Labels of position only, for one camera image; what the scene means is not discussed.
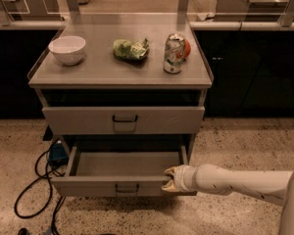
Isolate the crushed soda can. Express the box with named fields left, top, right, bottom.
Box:
left=164, top=33, right=185, bottom=74

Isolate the white ceramic bowl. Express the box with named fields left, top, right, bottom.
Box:
left=48, top=35, right=86, bottom=66

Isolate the background grey cabinet right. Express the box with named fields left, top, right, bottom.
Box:
left=215, top=0, right=289, bottom=22

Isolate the background grey cabinet left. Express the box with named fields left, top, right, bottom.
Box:
left=0, top=0, right=61, bottom=21

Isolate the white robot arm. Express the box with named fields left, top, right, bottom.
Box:
left=162, top=164, right=294, bottom=235

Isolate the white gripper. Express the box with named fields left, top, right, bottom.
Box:
left=162, top=165, right=197, bottom=193

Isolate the green chip bag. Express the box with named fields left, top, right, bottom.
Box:
left=113, top=39, right=149, bottom=61

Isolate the background grey cabinet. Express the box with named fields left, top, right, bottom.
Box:
left=215, top=0, right=289, bottom=22
left=0, top=0, right=61, bottom=21

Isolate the orange fruit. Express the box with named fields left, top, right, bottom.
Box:
left=183, top=39, right=191, bottom=59

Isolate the white rail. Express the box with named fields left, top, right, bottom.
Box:
left=0, top=21, right=67, bottom=30
left=189, top=22, right=294, bottom=31

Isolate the white rail right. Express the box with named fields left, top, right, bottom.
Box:
left=189, top=22, right=294, bottom=31

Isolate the blue power box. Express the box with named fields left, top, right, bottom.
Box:
left=48, top=142, right=69, bottom=165

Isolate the white rail left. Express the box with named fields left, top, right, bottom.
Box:
left=0, top=21, right=67, bottom=30

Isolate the grey drawer cabinet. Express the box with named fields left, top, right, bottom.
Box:
left=29, top=13, right=213, bottom=152

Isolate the black floor cable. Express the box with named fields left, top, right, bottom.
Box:
left=14, top=149, right=70, bottom=235

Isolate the grey drawer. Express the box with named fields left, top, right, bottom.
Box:
left=52, top=146, right=188, bottom=197
left=42, top=107, right=205, bottom=135

